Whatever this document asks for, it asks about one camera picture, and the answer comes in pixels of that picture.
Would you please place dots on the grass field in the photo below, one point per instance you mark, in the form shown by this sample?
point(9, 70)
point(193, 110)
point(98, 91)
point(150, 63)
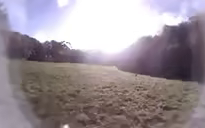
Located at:
point(100, 96)

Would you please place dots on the wood of dark trees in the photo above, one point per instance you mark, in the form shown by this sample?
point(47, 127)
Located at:
point(163, 53)

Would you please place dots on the robot's own part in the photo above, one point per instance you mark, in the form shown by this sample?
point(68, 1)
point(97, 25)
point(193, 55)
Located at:
point(65, 126)

